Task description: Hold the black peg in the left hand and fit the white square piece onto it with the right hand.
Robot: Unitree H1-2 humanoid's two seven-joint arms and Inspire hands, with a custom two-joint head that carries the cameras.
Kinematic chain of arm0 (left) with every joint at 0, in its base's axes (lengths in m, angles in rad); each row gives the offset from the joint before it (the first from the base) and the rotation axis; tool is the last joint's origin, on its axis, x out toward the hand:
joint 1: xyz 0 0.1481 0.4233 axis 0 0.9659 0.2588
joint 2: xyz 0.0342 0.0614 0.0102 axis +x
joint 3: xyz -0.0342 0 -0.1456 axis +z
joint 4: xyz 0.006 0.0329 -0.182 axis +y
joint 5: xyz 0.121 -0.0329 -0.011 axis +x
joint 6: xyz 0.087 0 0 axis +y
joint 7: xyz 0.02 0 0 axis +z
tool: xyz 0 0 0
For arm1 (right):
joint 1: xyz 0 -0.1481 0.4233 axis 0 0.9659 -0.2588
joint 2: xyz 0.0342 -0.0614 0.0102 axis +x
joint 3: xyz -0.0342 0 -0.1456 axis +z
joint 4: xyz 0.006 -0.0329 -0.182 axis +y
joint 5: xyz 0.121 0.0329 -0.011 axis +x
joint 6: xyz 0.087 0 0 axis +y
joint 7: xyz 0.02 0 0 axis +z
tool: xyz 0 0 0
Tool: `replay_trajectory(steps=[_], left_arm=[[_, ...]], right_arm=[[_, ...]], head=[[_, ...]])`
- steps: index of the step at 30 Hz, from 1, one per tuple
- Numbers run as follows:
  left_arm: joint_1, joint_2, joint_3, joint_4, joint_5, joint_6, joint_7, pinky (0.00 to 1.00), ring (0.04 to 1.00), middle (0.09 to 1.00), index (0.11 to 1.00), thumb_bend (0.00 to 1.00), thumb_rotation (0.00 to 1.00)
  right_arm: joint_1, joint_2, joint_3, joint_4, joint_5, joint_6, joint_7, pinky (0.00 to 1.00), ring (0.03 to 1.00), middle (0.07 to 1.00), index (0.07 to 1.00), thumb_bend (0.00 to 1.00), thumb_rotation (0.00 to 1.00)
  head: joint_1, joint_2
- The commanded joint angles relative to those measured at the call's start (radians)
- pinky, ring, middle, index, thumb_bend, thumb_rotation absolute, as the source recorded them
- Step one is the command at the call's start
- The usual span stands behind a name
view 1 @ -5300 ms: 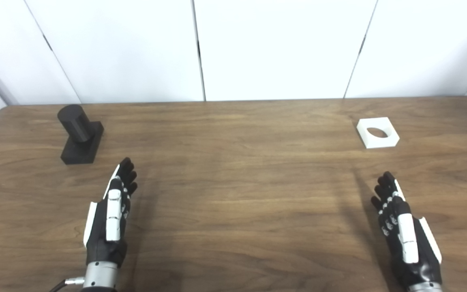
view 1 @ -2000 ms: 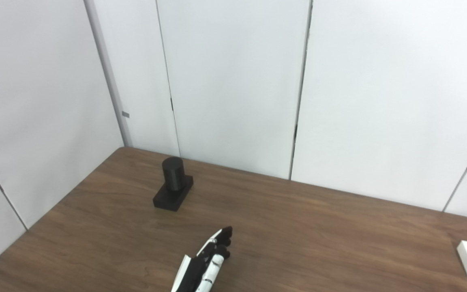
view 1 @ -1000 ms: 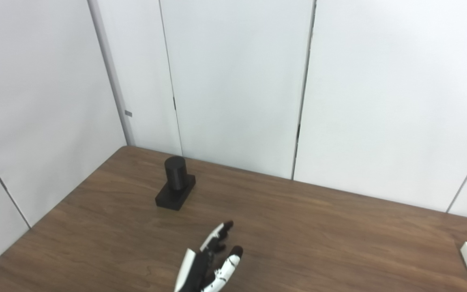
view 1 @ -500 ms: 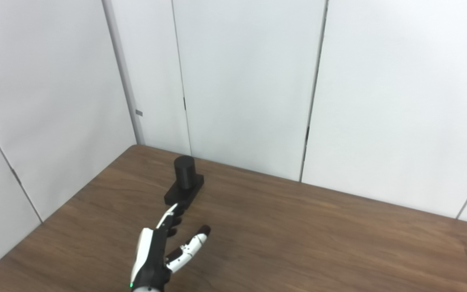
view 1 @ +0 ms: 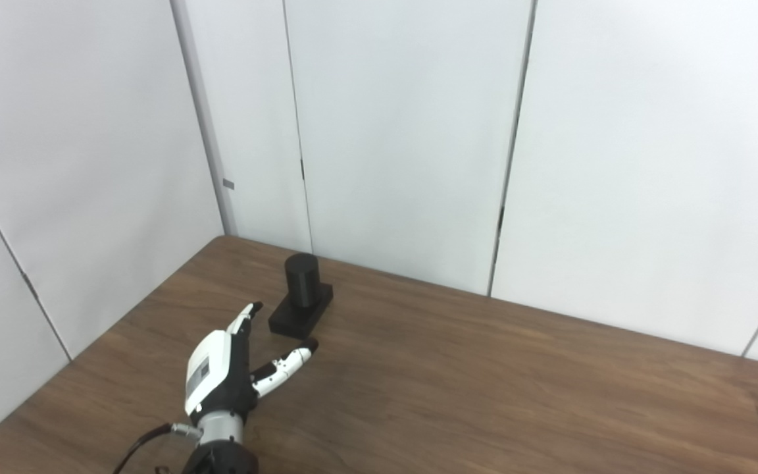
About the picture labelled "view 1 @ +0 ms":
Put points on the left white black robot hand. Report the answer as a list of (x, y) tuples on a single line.
[(211, 368)]

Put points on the black peg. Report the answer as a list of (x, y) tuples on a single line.
[(301, 289)]

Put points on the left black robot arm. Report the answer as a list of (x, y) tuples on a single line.
[(221, 447)]

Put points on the grey wall corner post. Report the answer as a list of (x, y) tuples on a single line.
[(204, 118)]

